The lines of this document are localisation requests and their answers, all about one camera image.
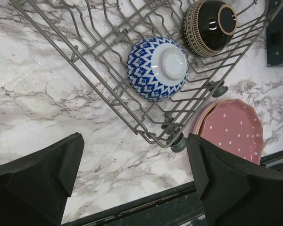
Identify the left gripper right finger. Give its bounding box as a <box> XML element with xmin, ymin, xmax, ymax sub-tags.
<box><xmin>187</xmin><ymin>134</ymin><xmax>283</xmax><ymax>226</ymax></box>

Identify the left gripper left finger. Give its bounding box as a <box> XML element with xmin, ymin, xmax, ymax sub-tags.
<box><xmin>0</xmin><ymin>133</ymin><xmax>84</xmax><ymax>226</ymax></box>

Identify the brown plate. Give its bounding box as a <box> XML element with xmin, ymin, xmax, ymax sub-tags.
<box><xmin>197</xmin><ymin>99</ymin><xmax>264</xmax><ymax>165</ymax></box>

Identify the yellow pink rimmed plate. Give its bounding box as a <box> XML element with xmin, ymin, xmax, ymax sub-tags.
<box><xmin>192</xmin><ymin>98</ymin><xmax>232</xmax><ymax>135</ymax></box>

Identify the dark blue flat box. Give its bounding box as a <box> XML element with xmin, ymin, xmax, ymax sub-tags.
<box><xmin>266</xmin><ymin>6</ymin><xmax>283</xmax><ymax>66</ymax></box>

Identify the dark brown cream bowl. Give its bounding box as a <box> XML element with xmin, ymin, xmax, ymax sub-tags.
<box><xmin>182</xmin><ymin>0</ymin><xmax>238</xmax><ymax>58</ymax></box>

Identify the grey wire dish rack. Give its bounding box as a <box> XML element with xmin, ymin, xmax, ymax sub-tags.
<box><xmin>12</xmin><ymin>0</ymin><xmax>283</xmax><ymax>153</ymax></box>

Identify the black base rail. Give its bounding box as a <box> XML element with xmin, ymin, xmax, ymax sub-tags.
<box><xmin>71</xmin><ymin>151</ymin><xmax>283</xmax><ymax>226</ymax></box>

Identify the red patterned bowl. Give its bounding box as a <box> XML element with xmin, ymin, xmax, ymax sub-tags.
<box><xmin>127</xmin><ymin>36</ymin><xmax>188</xmax><ymax>102</ymax></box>

